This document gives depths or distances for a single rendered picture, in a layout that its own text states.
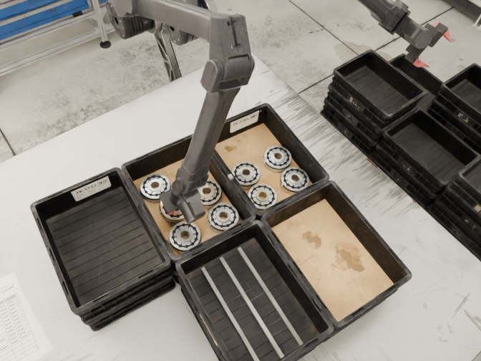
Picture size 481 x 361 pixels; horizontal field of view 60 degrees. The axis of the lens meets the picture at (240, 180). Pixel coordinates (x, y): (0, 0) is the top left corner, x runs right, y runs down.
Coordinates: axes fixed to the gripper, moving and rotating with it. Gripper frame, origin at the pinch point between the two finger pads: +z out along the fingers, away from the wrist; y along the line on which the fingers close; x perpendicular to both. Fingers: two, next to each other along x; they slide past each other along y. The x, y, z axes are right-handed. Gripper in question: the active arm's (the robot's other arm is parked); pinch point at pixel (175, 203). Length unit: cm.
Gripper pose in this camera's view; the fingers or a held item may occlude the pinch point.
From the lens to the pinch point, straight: 140.3
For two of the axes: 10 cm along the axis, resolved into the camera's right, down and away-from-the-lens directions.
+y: 8.4, -4.2, 3.4
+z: -2.4, 2.8, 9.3
